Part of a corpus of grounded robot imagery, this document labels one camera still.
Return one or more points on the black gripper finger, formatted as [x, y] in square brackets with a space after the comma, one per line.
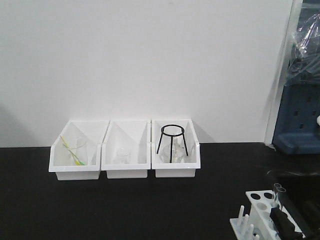
[284, 227]

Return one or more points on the clear glass test tube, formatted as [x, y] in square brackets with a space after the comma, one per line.
[281, 197]

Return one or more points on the white test tube rack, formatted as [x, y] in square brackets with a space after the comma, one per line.
[257, 225]

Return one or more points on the blue pegboard drying rack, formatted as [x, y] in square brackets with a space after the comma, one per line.
[297, 129]

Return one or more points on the black lab sink basin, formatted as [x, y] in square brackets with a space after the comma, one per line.
[301, 199]

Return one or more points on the glass flask under tripod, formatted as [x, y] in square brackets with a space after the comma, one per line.
[173, 153]

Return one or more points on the right white storage bin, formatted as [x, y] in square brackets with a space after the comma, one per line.
[191, 163]

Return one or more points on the white storage bin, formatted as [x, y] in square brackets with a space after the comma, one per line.
[191, 163]
[131, 134]
[60, 161]

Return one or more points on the black metal tripod stand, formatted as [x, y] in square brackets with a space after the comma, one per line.
[166, 134]

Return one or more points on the clear bag of pegs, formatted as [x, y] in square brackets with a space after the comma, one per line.
[304, 65]

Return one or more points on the small glass beaker middle bin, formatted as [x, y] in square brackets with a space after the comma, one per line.
[123, 156]

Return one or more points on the middle white storage bin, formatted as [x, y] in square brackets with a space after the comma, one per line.
[131, 134]

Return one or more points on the glass beaker in left bin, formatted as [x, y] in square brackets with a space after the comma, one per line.
[79, 146]

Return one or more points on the left white storage bin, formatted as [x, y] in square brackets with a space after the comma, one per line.
[60, 161]

